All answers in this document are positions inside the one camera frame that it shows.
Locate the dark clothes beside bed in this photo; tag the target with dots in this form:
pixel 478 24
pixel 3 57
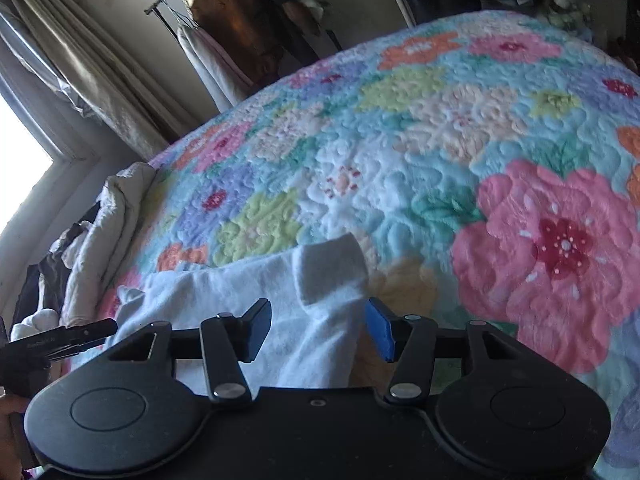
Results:
pixel 45 283

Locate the person's left hand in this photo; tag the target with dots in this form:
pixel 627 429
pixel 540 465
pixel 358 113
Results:
pixel 10 463

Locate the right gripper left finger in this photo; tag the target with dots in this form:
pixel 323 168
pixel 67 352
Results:
pixel 226 342

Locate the white crumpled duvet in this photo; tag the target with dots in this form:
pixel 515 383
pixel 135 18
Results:
pixel 98 252

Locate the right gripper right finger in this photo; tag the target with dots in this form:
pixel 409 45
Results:
pixel 409 342

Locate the beige window curtain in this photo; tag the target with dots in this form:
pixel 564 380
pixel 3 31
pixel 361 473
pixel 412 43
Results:
pixel 115 86

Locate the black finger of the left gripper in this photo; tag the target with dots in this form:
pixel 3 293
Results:
pixel 87 334

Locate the floral quilted bedspread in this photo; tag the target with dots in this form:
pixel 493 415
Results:
pixel 487 164

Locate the hanging clothes on rack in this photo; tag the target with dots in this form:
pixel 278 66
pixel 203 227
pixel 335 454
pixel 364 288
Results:
pixel 236 46

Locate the white printed t-shirt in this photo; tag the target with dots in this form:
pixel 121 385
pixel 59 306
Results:
pixel 306 335

